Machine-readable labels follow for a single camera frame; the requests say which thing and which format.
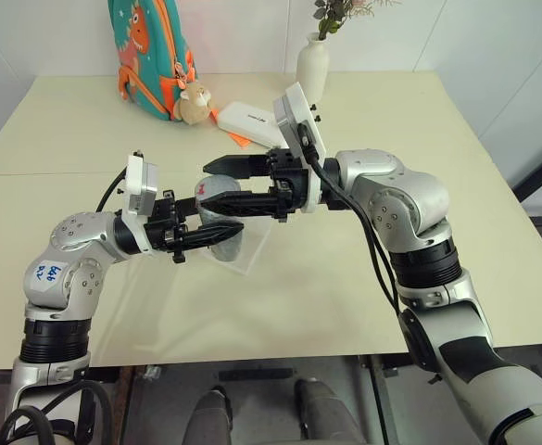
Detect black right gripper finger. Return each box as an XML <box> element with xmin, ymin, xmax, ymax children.
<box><xmin>195</xmin><ymin>190</ymin><xmax>279</xmax><ymax>219</ymax></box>
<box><xmin>202</xmin><ymin>154</ymin><xmax>272</xmax><ymax>180</ymax></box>

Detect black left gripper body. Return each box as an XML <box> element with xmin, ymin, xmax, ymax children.
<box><xmin>143</xmin><ymin>188</ymin><xmax>190</xmax><ymax>266</ymax></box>

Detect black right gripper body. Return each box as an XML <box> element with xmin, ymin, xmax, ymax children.
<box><xmin>266</xmin><ymin>146</ymin><xmax>311</xmax><ymax>223</ymax></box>

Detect grey cup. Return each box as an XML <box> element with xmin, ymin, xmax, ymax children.
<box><xmin>196</xmin><ymin>198</ymin><xmax>246</xmax><ymax>264</ymax></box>

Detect grey jar lid red mark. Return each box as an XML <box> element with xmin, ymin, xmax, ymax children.
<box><xmin>195</xmin><ymin>174</ymin><xmax>244</xmax><ymax>208</ymax></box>

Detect clear acrylic box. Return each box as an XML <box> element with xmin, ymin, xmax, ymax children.
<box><xmin>195</xmin><ymin>214</ymin><xmax>274</xmax><ymax>278</ymax></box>

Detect orange paper piece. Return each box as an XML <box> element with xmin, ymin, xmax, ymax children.
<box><xmin>225</xmin><ymin>131</ymin><xmax>254</xmax><ymax>149</ymax></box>

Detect white rectangular power bank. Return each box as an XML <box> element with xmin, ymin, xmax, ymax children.
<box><xmin>216</xmin><ymin>101</ymin><xmax>286</xmax><ymax>149</ymax></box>

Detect white ceramic vase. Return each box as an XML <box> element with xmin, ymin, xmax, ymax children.
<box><xmin>295</xmin><ymin>32</ymin><xmax>332</xmax><ymax>106</ymax></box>

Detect white label blue writing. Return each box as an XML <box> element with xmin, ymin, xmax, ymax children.
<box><xmin>31</xmin><ymin>261</ymin><xmax>69</xmax><ymax>294</ymax></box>

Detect teal dinosaur backpack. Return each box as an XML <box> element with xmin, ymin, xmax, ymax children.
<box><xmin>107</xmin><ymin>0</ymin><xmax>198</xmax><ymax>123</ymax></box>

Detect dried flower sprigs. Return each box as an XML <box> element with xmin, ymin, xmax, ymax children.
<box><xmin>310</xmin><ymin>0</ymin><xmax>402</xmax><ymax>44</ymax></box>

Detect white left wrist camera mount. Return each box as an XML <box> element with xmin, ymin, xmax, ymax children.
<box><xmin>120</xmin><ymin>154</ymin><xmax>161</xmax><ymax>255</ymax></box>

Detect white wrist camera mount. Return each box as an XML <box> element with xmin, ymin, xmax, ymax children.
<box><xmin>120</xmin><ymin>154</ymin><xmax>161</xmax><ymax>255</ymax></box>
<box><xmin>271</xmin><ymin>82</ymin><xmax>330</xmax><ymax>215</ymax></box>

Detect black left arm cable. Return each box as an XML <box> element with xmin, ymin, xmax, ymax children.
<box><xmin>95</xmin><ymin>167</ymin><xmax>131</xmax><ymax>215</ymax></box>

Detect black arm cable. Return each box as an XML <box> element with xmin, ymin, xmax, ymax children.
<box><xmin>297</xmin><ymin>121</ymin><xmax>402</xmax><ymax>317</ymax></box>
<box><xmin>95</xmin><ymin>167</ymin><xmax>131</xmax><ymax>215</ymax></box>

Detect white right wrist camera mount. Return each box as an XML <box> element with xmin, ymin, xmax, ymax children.
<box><xmin>271</xmin><ymin>82</ymin><xmax>330</xmax><ymax>215</ymax></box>

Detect beige plush toy keychain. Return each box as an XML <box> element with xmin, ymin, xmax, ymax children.
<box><xmin>172</xmin><ymin>80</ymin><xmax>217</xmax><ymax>126</ymax></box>

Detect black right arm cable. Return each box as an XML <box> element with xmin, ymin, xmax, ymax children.
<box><xmin>297</xmin><ymin>121</ymin><xmax>402</xmax><ymax>317</ymax></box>

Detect black looped cable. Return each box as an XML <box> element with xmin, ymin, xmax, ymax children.
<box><xmin>0</xmin><ymin>377</ymin><xmax>115</xmax><ymax>445</ymax></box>

